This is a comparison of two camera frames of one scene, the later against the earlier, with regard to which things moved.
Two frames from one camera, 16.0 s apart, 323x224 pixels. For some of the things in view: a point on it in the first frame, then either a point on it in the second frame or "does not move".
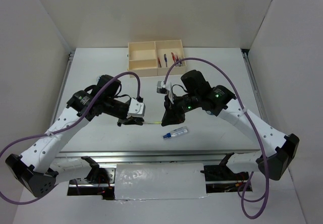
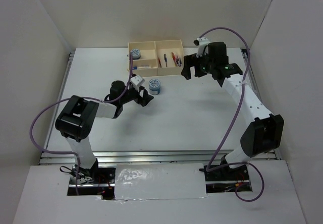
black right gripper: x=172 y=115 → x=190 y=60
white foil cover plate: x=160 y=181 does not move
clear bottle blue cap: x=176 y=132 → x=136 y=67
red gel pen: x=173 y=56 does not move
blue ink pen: x=165 y=60 does not move
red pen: x=159 y=62 does not move
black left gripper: x=134 y=120 → x=143 y=101
